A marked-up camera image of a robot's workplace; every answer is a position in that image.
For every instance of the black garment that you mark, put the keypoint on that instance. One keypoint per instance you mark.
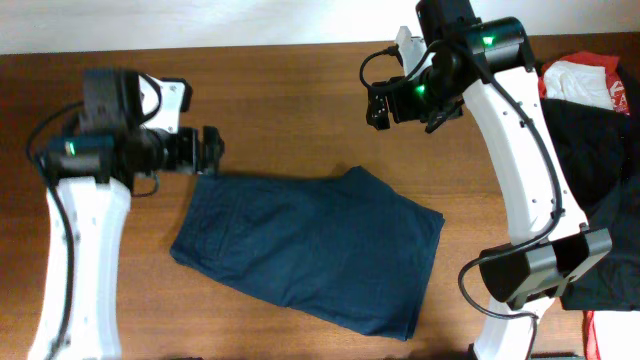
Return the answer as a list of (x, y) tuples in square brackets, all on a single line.
[(599, 155)]

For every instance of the navy blue shorts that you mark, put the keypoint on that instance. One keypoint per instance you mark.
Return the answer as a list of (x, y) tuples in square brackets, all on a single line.
[(348, 249)]

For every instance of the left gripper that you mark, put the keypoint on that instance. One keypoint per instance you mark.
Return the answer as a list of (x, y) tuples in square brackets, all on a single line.
[(201, 151)]

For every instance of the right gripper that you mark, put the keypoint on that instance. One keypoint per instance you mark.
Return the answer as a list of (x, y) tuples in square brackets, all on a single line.
[(379, 105)]

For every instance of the red and white shirt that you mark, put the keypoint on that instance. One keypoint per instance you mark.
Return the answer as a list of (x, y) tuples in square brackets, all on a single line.
[(591, 79)]

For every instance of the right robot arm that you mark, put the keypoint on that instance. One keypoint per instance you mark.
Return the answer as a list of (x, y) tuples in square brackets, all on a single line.
[(460, 63)]

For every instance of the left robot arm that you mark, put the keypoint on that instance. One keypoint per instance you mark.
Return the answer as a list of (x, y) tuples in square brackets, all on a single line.
[(89, 155)]

